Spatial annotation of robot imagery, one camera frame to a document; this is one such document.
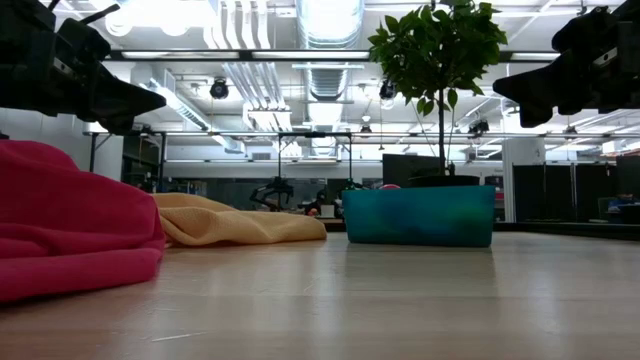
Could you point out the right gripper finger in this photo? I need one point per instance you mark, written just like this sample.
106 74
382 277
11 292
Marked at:
540 90

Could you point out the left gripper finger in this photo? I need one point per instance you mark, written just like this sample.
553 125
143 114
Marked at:
120 102

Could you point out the black background robot arm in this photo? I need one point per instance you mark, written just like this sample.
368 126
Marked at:
274 189

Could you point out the blue plastic tupperware tub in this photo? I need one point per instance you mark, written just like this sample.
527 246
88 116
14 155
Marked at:
420 217

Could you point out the black ceiling spotlight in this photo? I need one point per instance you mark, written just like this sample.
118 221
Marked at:
386 90
219 89

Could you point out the black partition panels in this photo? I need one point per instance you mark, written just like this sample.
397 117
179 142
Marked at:
550 190

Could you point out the potted green plant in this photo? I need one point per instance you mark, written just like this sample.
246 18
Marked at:
435 50

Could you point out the red cloth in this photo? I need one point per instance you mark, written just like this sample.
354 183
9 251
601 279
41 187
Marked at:
70 230

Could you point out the black background monitor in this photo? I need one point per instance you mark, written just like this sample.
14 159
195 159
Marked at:
400 170

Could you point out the orange cloth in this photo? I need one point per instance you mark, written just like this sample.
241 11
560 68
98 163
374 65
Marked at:
235 225

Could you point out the person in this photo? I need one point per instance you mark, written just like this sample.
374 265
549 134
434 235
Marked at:
315 202

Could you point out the white cup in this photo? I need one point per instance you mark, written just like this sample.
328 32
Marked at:
327 210

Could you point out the black background workstation frame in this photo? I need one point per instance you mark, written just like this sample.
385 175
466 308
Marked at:
92 150
315 134

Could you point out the silver ventilation duct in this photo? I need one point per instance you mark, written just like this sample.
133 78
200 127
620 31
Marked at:
330 75

